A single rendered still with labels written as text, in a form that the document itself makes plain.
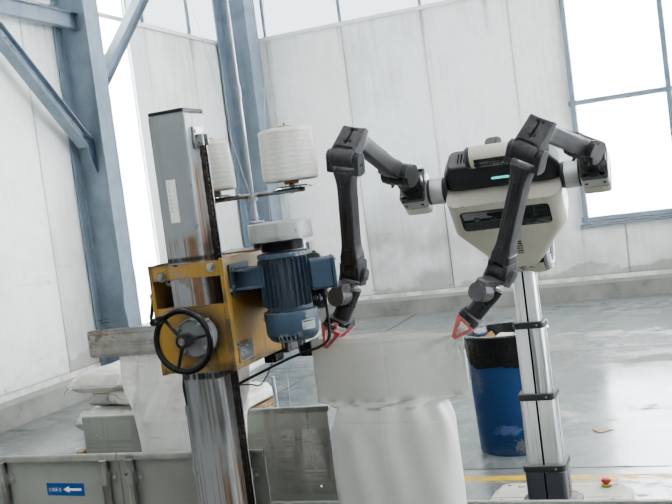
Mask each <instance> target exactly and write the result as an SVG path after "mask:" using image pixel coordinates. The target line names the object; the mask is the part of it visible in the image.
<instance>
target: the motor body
mask: <svg viewBox="0 0 672 504"><path fill-rule="evenodd" d="M309 253H310V249H309V248H302V249H292V250H287V251H285V252H279V251H277V252H270V253H264V254H259V255H257V260H259V261H258V262H257V266H258V267H260V274H261V268H263V276H264V283H265V288H264V287H263V281H262V274H261V281H262V288H261V296H262V303H263V307H264V308H267V309H268V312H265V313H264V319H263V321H265V324H266V331H267V335H268V337H269V338H270V339H271V341H273V342H277V343H288V342H297V341H302V340H307V339H310V338H313V337H315V336H316V335H317V334H318V331H319V329H320V324H319V315H318V313H319V310H318V307H317V306H315V305H313V301H312V293H311V287H310V283H309V275H308V268H307V255H306V254H309Z"/></svg>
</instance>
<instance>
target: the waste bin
mask: <svg viewBox="0 0 672 504"><path fill-rule="evenodd" d="M514 322H515V321H513V322H502V323H494V324H487V325H482V326H478V327H477V328H476V329H475V330H473V331H471V332H469V333H467V334H465V335H464V342H465V350H466V357H467V359H468V365H469V372H470V378H471V385H472V392H473V398H474V405H475V412H476V418H477V425H478V431H479V438H480V444H481V449H482V451H483V452H485V453H487V454H489V455H494V456H503V457H514V456H525V455H527V454H526V445H525V437H524V429H523V420H522V412H521V404H520V401H519V400H518V394H519V393H520V391H521V390H522V384H521V376H520V367H519V359H518V351H517V342H516V334H515V335H508V336H497V335H498V334H499V333H500V332H514V333H515V330H514V329H513V323H514ZM490 331H492V332H493V333H494V334H495V335H496V336H497V337H484V336H485V335H487V334H488V333H489V332H490ZM481 336H483V337H481Z"/></svg>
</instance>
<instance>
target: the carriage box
mask: <svg viewBox="0 0 672 504"><path fill-rule="evenodd" d="M259 254H264V253H262V252H261V249H253V250H245V251H236V252H227V253H222V256H223V258H219V259H218V260H215V261H206V262H197V263H188V264H179V265H170V266H168V263H163V264H158V265H153V266H148V267H147V268H148V275H149V282H150V289H151V296H152V304H153V311H154V318H156V317H158V316H163V315H164V314H165V313H166V312H168V311H170V310H172V309H176V308H174V302H173V295H172V288H171V280H181V279H190V278H200V277H209V276H219V275H220V279H221V286H222V293H223V301H224V302H221V303H220V302H219V303H215V304H211V305H201V306H190V307H179V308H187V309H191V310H193V311H195V312H197V313H198V314H200V315H201V316H203V317H206V318H207V317H208V318H210V320H211V321H212V322H213V323H214V325H215V326H216V329H217V332H218V341H217V346H216V348H214V349H213V353H212V356H211V359H210V361H209V362H208V364H207V365H206V366H205V367H204V368H203V369H202V370H200V371H199V372H210V371H226V370H233V371H238V370H240V369H241V368H243V367H245V366H247V365H250V364H252V363H254V362H256V361H258V360H260V359H262V358H264V357H266V356H269V355H271V354H273V353H275V352H277V351H279V350H281V349H285V345H284V343H277V342H273V341H271V339H270V338H269V337H268V335H267V331H266V324H265V321H263V319H264V313H265V312H268V309H267V308H264V307H263V303H262V296H261V288H258V289H251V290H250V291H247V292H243V293H240V294H237V295H231V292H232V291H233V290H232V289H230V284H229V277H228V270H227V265H228V264H232V263H237V262H241V261H246V260H247V261H248V266H249V267H250V266H257V262H258V261H259V260H257V255H259ZM190 318H191V316H188V315H184V314H177V315H174V316H172V317H170V318H169V319H168V320H167V321H168V322H169V323H170V324H171V325H172V326H173V327H174V328H175V329H176V330H177V327H178V326H179V325H180V324H181V323H182V322H183V321H185V320H187V319H190ZM250 340H253V345H254V352H255V356H252V357H250V358H248V359H246V360H244V361H242V360H241V353H240V345H241V344H244V343H246V342H248V341H250ZM175 341H176V335H175V334H174V333H173V332H172V331H171V330H170V329H169V328H168V326H167V325H166V324H165V323H164V324H163V326H162V328H161V331H160V346H161V349H162V352H163V354H164V356H165V357H166V358H167V360H168V361H169V362H170V363H172V364H173V365H175V366H177V364H178V358H179V353H180V348H178V347H177V345H176V342H175ZM204 357H205V354H204V355H201V356H199V357H191V356H188V355H184V354H183V358H182V363H181V368H185V369H187V368H192V367H195V366H197V365H198V364H199V363H200V362H201V361H202V360H203V358H204ZM232 367H233V368H232ZM161 368H162V375H163V376H164V375H165V376H166V375H169V374H177V373H175V372H173V371H171V370H169V369H168V368H167V367H165V366H164V365H163V363H162V362H161Z"/></svg>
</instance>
